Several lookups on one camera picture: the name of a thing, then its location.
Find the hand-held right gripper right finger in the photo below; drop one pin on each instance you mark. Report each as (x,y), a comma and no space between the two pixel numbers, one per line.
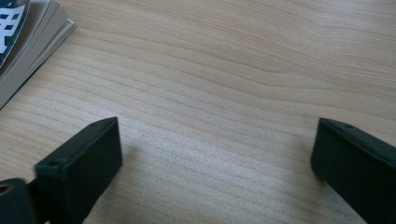
(358,168)

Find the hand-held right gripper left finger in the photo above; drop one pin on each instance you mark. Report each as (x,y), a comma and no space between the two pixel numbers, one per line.
(84,168)

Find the dark cover paperback book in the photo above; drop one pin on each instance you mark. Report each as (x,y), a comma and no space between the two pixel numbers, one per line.
(34,34)

